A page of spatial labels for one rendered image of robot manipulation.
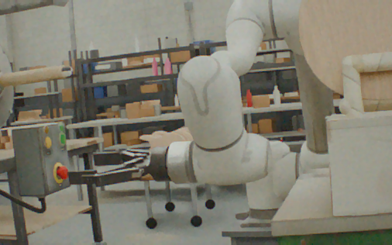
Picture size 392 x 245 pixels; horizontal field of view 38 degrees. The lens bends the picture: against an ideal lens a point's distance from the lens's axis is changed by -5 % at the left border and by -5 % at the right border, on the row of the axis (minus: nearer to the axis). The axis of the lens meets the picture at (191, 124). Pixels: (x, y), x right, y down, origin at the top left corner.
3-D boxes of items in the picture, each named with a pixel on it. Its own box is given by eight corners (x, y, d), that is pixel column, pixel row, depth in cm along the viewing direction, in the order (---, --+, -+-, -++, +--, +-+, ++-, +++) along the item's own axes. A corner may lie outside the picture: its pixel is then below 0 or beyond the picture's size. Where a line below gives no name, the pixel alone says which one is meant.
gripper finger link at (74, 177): (99, 182, 126) (98, 184, 125) (71, 184, 128) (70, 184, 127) (97, 169, 125) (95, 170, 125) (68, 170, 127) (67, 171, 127)
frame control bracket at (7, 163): (-15, 175, 158) (-17, 161, 158) (20, 166, 176) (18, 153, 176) (-4, 175, 157) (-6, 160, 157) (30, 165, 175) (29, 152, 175)
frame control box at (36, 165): (-26, 220, 167) (-38, 133, 165) (12, 205, 187) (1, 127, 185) (42, 220, 160) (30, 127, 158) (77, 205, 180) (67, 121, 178)
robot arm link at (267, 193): (252, 201, 214) (246, 140, 212) (301, 198, 209) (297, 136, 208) (244, 211, 198) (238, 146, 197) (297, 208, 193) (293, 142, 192)
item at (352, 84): (345, 119, 102) (340, 64, 101) (345, 117, 105) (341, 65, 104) (363, 117, 101) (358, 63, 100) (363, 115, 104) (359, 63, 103)
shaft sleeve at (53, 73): (0, 87, 142) (-2, 74, 142) (7, 86, 145) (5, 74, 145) (61, 78, 137) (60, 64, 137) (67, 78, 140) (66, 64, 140)
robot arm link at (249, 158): (208, 160, 133) (193, 116, 125) (276, 156, 129) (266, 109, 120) (200, 198, 125) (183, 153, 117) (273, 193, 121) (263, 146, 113)
